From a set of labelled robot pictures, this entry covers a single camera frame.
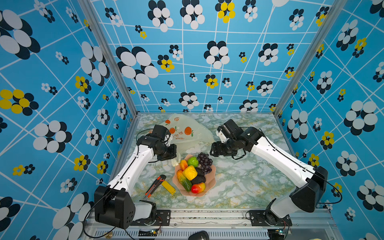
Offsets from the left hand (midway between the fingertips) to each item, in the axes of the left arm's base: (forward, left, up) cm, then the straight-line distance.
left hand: (177, 154), depth 81 cm
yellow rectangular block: (-14, +4, -14) cm, 20 cm away
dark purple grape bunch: (-3, -15, -5) cm, 16 cm away
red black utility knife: (-13, +13, -13) cm, 22 cm away
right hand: (-1, -21, +4) cm, 21 cm away
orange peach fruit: (-3, -3, -7) cm, 8 cm away
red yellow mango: (-15, -11, -8) cm, 21 cm away
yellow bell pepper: (-9, -7, -3) cm, 12 cm away
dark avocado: (-6, -13, -10) cm, 17 cm away
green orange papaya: (-12, -4, -10) cm, 16 cm away
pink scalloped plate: (-11, -18, -11) cm, 24 cm away
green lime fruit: (-1, -9, -6) cm, 10 cm away
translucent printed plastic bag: (+21, -3, -8) cm, 23 cm away
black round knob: (-35, -13, -12) cm, 39 cm away
